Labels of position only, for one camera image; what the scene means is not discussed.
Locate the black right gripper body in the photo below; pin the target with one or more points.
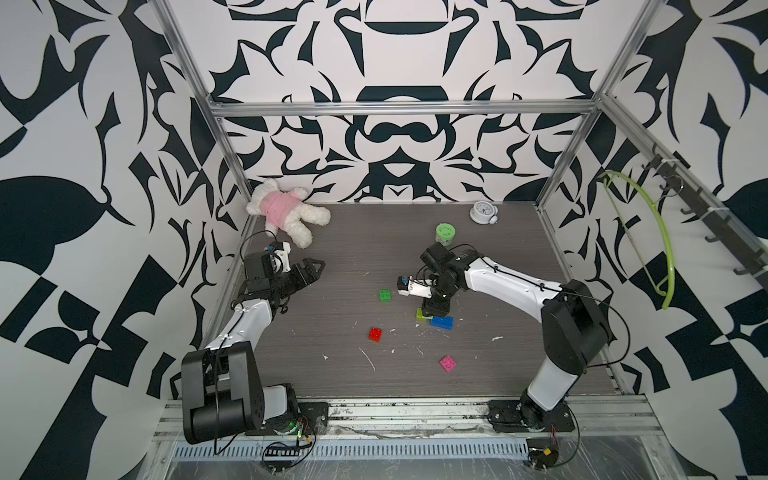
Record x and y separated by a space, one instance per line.
440 288

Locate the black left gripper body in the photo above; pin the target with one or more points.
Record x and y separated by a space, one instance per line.
295 279

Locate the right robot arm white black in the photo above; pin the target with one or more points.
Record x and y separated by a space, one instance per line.
574 328

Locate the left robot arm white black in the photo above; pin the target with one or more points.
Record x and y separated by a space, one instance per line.
222 392

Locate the blue lego brick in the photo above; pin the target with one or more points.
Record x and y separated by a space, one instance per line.
444 323

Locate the pink lego brick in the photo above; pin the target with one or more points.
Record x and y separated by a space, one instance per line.
447 363

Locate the red lego brick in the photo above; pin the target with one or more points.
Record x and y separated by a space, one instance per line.
375 334

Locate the green lidded jar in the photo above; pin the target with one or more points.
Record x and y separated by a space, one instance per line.
445 234

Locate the small white alarm clock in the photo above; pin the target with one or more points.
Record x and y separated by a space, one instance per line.
484 213

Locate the white plush toy pink shirt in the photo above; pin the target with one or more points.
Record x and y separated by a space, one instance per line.
287 211

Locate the small yellow connector box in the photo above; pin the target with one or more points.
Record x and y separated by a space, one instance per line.
542 457

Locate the green hoop tube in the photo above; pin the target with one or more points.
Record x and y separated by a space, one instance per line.
665 288

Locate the black hook rack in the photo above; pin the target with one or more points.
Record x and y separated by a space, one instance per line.
702 205

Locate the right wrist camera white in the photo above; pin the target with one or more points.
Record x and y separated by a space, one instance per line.
410 286

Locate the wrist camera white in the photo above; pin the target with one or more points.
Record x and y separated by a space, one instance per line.
410 286
280 251

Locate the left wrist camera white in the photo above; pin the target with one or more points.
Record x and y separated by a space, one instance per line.
280 251

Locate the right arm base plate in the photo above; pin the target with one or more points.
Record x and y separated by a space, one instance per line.
521 416

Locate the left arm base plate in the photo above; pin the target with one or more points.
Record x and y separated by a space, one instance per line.
314 414

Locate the aluminium front rail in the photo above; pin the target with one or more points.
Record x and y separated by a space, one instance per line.
388 418

